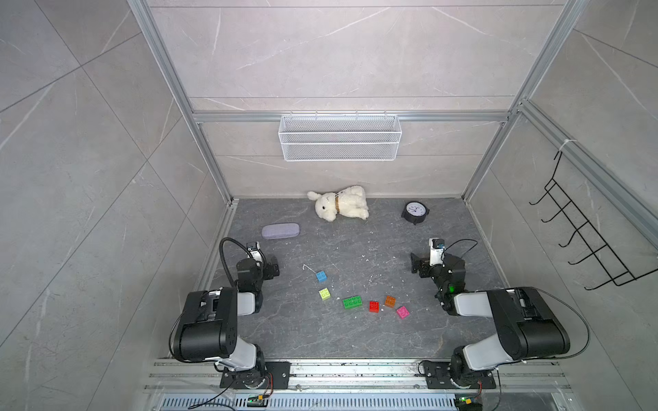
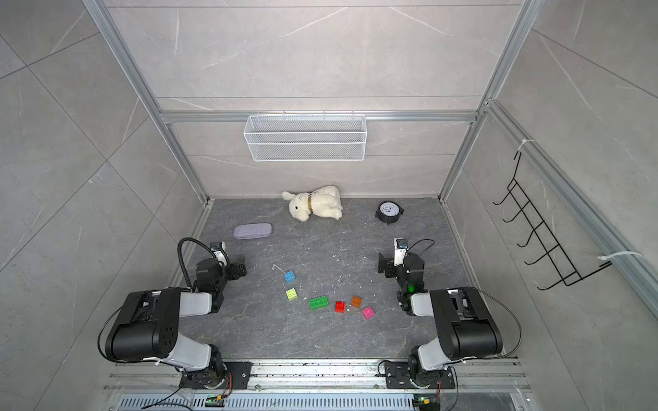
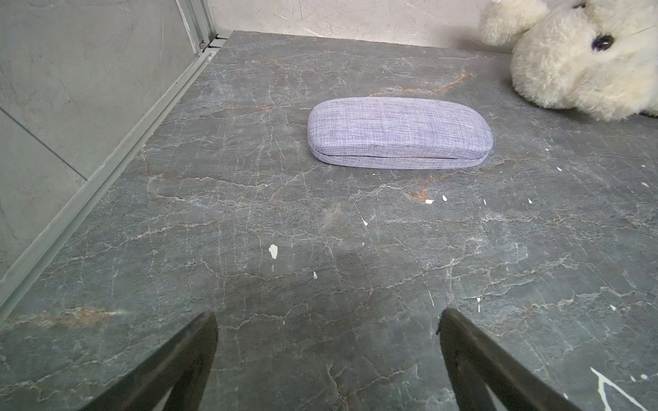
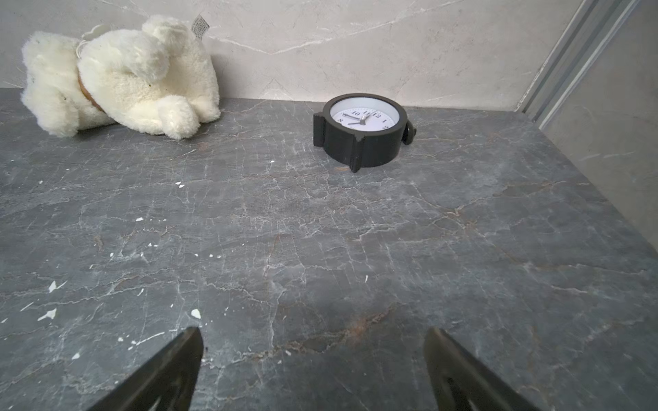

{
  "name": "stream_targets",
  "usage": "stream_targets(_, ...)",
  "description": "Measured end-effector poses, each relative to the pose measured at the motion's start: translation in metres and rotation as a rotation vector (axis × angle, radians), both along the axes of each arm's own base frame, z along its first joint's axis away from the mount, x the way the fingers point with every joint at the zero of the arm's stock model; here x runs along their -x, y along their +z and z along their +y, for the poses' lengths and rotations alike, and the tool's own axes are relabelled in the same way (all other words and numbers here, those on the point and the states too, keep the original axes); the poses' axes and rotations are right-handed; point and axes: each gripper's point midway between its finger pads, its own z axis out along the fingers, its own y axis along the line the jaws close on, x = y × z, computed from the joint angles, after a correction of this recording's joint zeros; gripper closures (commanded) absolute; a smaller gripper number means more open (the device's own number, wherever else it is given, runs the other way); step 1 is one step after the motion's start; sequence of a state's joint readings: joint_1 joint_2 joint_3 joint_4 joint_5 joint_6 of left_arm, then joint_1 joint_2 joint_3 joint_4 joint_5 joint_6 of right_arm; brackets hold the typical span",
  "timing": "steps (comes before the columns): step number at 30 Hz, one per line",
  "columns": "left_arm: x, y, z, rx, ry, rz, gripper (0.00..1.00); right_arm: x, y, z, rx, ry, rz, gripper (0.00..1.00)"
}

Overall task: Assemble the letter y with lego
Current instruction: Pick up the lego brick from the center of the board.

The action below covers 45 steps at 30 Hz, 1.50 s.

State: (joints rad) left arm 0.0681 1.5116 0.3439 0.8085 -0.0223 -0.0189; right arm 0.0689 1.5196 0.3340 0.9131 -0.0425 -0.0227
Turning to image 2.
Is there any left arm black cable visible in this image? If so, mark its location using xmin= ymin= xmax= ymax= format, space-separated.
xmin=176 ymin=236 xmax=219 ymax=291

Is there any lime lego brick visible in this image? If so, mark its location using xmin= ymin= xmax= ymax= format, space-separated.
xmin=286 ymin=288 xmax=298 ymax=301

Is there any pink lego brick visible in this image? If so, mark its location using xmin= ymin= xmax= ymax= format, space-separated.
xmin=363 ymin=307 xmax=375 ymax=320

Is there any black wall hook rack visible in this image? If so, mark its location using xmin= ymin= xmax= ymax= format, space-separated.
xmin=492 ymin=152 xmax=613 ymax=291

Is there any green lego brick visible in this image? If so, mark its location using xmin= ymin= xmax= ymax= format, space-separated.
xmin=308 ymin=296 xmax=329 ymax=310

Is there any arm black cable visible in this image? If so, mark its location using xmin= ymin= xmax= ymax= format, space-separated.
xmin=176 ymin=236 xmax=219 ymax=291
xmin=475 ymin=287 xmax=524 ymax=359

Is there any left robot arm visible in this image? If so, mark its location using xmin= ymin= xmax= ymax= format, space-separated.
xmin=97 ymin=258 xmax=252 ymax=391

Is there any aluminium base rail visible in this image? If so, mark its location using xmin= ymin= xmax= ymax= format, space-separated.
xmin=99 ymin=359 xmax=531 ymax=394

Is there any white plush dog toy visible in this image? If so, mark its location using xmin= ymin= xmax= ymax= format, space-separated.
xmin=281 ymin=186 xmax=343 ymax=222

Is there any black round clock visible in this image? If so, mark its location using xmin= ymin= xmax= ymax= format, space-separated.
xmin=375 ymin=200 xmax=404 ymax=225

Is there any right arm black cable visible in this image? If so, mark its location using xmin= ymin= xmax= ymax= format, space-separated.
xmin=475 ymin=287 xmax=524 ymax=359

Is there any white vented cable tray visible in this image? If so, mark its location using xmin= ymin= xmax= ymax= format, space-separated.
xmin=115 ymin=393 xmax=416 ymax=410

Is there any white wire mesh basket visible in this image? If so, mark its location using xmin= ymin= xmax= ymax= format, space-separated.
xmin=243 ymin=114 xmax=368 ymax=162

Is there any blue lego brick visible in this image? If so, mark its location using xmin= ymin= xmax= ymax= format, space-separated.
xmin=284 ymin=271 xmax=296 ymax=283

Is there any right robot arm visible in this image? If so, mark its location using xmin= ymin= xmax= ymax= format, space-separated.
xmin=378 ymin=253 xmax=506 ymax=390

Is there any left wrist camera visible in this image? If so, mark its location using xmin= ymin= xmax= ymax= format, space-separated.
xmin=210 ymin=241 xmax=229 ymax=266

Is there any orange lego brick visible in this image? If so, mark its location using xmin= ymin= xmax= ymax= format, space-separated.
xmin=351 ymin=296 xmax=363 ymax=308

